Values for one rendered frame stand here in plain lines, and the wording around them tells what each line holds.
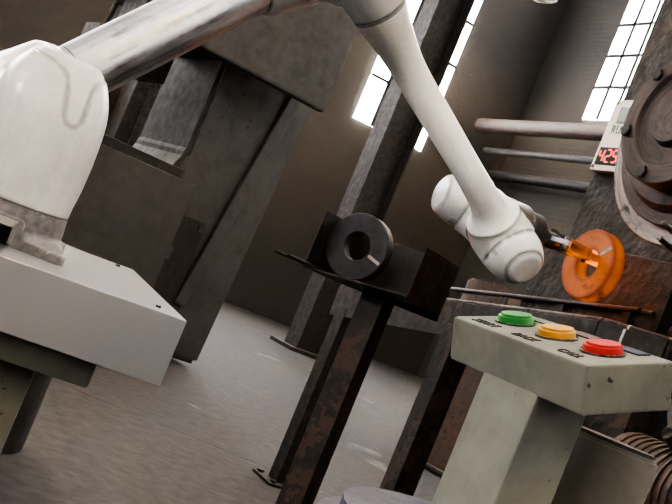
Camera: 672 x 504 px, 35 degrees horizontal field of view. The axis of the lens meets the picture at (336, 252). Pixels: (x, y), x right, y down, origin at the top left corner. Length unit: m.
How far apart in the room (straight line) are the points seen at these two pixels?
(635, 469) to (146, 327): 0.64
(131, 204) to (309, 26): 1.12
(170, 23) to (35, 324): 0.62
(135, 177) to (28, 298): 2.70
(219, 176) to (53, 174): 3.26
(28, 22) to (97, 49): 10.00
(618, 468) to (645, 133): 1.08
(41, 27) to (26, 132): 10.28
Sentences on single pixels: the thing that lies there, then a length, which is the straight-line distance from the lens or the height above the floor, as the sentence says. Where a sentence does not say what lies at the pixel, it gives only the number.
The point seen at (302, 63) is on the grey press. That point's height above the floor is 1.40.
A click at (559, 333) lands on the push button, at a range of 1.14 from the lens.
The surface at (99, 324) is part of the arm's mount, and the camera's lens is 1.42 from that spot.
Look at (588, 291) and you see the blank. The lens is 2.28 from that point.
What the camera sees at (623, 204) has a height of 0.95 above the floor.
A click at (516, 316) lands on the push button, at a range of 1.20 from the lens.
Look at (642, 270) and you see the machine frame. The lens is 2.31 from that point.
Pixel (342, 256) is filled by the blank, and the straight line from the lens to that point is 2.39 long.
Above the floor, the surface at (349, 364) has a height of 0.42.
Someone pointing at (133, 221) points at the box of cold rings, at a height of 0.52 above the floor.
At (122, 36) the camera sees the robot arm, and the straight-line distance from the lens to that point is 1.78.
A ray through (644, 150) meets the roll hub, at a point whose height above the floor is 1.04.
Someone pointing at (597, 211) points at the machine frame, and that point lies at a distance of 2.58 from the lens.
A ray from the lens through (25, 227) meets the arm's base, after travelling 1.51.
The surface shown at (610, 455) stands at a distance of 1.24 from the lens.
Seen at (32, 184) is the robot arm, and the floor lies 0.53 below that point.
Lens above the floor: 0.55
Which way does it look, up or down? 2 degrees up
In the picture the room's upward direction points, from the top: 22 degrees clockwise
